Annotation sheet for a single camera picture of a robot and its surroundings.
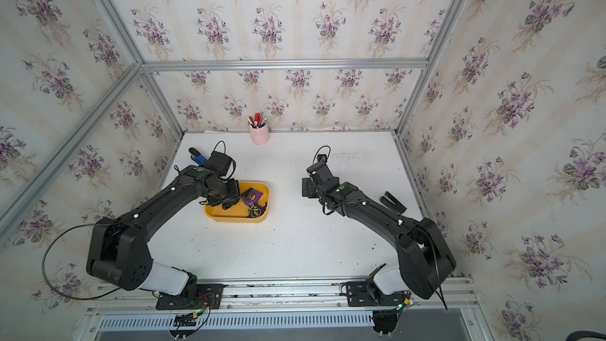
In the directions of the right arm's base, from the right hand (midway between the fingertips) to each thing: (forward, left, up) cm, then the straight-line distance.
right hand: (317, 183), depth 87 cm
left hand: (-5, +30, -3) cm, 30 cm away
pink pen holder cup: (+30, +27, -6) cm, 41 cm away
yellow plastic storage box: (-8, +31, -9) cm, 33 cm away
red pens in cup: (+36, +29, -2) cm, 46 cm away
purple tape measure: (-1, +27, -9) cm, 28 cm away
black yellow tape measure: (-8, +23, -8) cm, 26 cm away
